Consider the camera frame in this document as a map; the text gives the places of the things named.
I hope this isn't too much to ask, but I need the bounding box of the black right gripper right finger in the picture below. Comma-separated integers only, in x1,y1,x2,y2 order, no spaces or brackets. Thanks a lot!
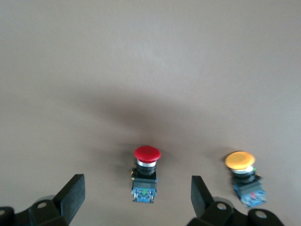
187,175,285,226

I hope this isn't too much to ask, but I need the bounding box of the orange mushroom push button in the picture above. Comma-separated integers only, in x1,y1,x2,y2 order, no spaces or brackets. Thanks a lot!
224,151,268,210

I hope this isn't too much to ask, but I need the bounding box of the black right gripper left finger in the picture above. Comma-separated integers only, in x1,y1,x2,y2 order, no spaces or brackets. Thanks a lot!
0,173,86,226

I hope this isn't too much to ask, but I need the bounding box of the red mushroom push button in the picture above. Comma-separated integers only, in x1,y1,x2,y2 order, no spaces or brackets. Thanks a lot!
130,145,163,204

